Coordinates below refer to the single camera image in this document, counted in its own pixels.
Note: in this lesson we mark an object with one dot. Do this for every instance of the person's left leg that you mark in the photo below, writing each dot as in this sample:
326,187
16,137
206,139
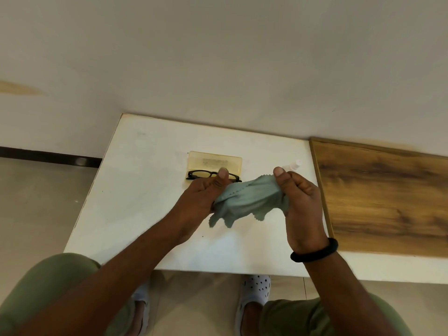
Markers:
45,286

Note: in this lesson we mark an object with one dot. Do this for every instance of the person's right forearm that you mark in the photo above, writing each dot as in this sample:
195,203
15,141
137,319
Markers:
339,297

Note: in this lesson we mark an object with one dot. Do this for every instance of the grey-green cleaning cloth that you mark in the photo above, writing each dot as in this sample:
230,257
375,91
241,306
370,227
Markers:
248,199

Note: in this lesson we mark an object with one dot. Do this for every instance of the person's left forearm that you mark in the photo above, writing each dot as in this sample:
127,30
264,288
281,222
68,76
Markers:
115,283

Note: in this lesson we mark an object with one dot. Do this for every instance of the white polka dot slipper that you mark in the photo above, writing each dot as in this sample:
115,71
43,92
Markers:
143,300
257,286

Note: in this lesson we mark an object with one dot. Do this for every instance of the person's right hand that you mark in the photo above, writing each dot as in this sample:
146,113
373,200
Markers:
304,216

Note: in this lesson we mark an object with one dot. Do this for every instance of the yellow translucent glasses case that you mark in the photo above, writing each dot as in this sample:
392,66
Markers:
210,159

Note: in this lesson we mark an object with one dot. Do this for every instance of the brown wooden board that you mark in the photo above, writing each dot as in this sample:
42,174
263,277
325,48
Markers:
385,199

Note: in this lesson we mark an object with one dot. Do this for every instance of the person's left hand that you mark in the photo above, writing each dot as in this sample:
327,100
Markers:
196,209

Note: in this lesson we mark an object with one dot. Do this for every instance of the black wristband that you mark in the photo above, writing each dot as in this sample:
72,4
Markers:
315,253

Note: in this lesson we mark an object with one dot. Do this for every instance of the black framed eyeglasses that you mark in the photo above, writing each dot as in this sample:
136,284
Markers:
196,174

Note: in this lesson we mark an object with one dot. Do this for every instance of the clear spray bottle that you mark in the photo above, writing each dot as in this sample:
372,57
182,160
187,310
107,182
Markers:
294,165

